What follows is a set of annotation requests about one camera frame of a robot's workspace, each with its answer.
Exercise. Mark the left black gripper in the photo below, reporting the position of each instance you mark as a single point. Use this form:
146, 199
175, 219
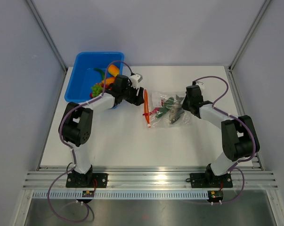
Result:
135, 100

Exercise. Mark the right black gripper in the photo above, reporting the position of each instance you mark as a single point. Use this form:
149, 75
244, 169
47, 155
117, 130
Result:
184, 105

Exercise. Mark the grey fake fish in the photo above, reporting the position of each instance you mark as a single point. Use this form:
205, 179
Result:
175, 109

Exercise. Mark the yellow orange fake mango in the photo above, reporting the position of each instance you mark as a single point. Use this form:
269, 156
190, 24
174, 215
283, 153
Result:
113, 70

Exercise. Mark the green fake chili pepper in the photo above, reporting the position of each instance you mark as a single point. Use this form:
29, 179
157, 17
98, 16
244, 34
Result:
102, 73

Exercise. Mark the dark green fake leaf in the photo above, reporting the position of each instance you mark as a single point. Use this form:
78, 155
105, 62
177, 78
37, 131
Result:
169, 103

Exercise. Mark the green fake lettuce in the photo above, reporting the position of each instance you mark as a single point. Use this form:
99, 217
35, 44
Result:
96, 90

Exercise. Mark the clear zip top bag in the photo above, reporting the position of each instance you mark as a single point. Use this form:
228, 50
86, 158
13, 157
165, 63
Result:
155, 99

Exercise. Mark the red fake chili pepper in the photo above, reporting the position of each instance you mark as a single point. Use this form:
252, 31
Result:
157, 109

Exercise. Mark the red fake strawberry bunch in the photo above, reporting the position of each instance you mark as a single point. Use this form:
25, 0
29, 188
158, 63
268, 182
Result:
104, 90

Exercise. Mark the green fake cucumber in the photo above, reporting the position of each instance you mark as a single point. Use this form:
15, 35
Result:
162, 112

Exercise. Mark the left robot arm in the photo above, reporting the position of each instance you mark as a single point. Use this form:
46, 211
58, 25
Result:
76, 125

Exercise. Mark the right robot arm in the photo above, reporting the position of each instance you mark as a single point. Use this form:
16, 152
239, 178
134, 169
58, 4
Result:
238, 138

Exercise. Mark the blue plastic bin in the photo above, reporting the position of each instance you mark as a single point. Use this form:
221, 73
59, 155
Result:
84, 75

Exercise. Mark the right small circuit board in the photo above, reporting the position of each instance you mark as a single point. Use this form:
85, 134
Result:
215, 196

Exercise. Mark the small circuit board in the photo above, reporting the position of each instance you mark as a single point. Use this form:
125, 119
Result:
215, 196
88, 193

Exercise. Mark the left small circuit board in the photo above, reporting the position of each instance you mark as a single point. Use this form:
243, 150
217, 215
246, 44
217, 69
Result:
88, 193

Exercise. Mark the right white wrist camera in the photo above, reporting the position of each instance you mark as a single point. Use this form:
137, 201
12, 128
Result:
199, 84

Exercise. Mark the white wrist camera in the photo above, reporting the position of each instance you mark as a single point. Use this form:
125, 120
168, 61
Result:
199, 84
136, 79

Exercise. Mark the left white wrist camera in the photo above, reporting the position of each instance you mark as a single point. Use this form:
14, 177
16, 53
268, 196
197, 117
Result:
136, 79

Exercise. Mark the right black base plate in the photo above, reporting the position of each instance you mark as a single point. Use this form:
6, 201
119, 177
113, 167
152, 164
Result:
201, 180

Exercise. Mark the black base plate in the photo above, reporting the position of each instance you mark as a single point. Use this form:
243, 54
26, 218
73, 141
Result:
201, 180
98, 180

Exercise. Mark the right side aluminium rail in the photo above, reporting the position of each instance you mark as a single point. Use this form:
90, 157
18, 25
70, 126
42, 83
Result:
256, 161

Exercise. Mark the aluminium rail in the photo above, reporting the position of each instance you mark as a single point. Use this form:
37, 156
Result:
256, 161
150, 178

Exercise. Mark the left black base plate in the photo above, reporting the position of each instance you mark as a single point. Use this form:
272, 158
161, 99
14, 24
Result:
98, 180

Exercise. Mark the left aluminium corner post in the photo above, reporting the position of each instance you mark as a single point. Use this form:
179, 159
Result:
37, 17

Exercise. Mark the aluminium corner post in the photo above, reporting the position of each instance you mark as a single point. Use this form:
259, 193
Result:
250, 33
37, 17

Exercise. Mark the aluminium front rail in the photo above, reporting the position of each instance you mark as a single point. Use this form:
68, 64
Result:
150, 178

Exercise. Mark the right aluminium corner post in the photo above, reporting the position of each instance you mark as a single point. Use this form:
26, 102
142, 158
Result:
250, 33

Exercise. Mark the white slotted cable duct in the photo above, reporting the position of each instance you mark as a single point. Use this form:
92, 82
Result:
124, 195

